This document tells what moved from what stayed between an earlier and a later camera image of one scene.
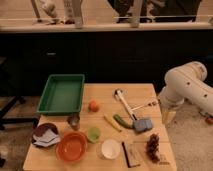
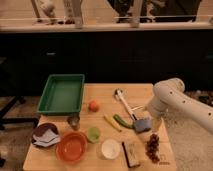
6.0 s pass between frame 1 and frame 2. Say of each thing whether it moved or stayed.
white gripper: moved
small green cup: stayed
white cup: stayed
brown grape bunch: stayed
